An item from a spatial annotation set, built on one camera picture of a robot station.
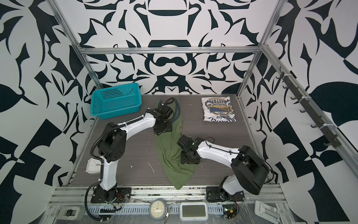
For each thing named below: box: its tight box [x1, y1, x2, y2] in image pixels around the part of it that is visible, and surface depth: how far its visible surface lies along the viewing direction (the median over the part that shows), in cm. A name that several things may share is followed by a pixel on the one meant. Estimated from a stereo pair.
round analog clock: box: [149, 198, 168, 221], surface depth 69 cm
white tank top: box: [201, 95, 237, 123], surface depth 110 cm
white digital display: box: [179, 201, 209, 222], surface depth 68 cm
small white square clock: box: [85, 157, 102, 175], surface depth 82 cm
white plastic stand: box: [254, 200, 281, 224], surface depth 70 cm
